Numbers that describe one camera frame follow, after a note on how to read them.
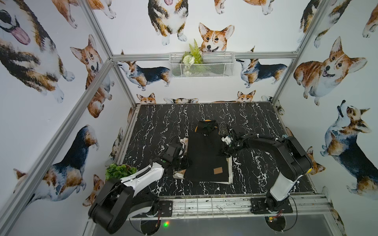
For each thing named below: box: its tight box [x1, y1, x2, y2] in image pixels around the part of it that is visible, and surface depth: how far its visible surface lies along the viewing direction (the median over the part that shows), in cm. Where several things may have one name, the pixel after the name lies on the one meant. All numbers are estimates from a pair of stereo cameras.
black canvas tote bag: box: [184, 119, 229, 183], surface depth 85 cm
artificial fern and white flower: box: [181, 38, 204, 76], surface depth 85 cm
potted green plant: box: [104, 163, 138, 180], surface depth 72 cm
